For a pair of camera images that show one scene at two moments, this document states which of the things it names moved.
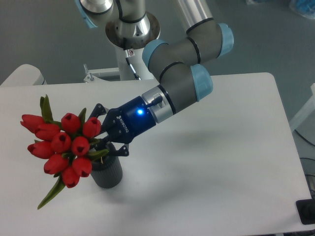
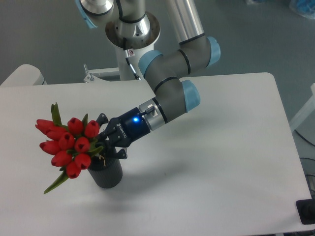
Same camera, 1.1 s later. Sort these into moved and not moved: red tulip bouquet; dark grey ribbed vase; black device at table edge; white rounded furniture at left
Moved: red tulip bouquet
Not moved: black device at table edge; white rounded furniture at left; dark grey ribbed vase
